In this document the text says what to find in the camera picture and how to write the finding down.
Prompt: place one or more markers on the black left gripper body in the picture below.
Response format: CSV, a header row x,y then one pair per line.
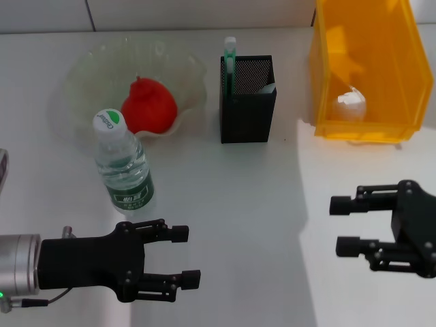
x,y
88,262

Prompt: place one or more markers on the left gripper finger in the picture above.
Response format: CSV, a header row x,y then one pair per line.
x,y
180,234
191,279

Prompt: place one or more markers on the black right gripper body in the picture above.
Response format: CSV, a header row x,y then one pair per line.
x,y
419,225

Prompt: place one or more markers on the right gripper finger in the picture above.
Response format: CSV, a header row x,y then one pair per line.
x,y
347,247
340,205

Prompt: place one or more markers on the water bottle with green label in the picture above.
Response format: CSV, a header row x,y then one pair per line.
x,y
126,170

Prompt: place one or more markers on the white paper ball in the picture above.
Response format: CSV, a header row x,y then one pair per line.
x,y
349,104

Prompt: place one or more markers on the red-orange fruit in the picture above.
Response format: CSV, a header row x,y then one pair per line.
x,y
153,105

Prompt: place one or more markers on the grey pen with clear cap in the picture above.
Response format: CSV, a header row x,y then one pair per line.
x,y
267,89

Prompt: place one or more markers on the green utility knife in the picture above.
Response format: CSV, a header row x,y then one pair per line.
x,y
227,78

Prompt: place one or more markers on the black mesh pen holder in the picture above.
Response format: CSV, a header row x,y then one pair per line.
x,y
245,116

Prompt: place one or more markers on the clear wavy glass fruit plate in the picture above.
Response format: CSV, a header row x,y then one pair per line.
x,y
78,85

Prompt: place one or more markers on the yellow plastic storage bin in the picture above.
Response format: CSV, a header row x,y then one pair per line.
x,y
391,51

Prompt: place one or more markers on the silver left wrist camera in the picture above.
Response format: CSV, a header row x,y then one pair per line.
x,y
3,167

